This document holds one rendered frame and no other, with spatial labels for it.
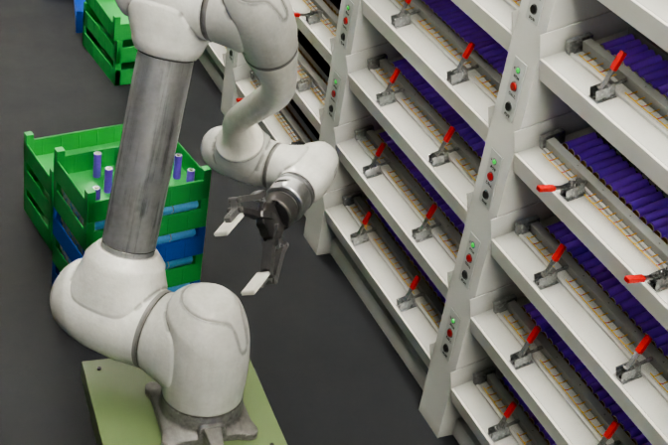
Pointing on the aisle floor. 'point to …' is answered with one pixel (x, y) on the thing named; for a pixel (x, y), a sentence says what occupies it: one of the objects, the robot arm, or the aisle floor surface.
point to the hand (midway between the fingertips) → (237, 261)
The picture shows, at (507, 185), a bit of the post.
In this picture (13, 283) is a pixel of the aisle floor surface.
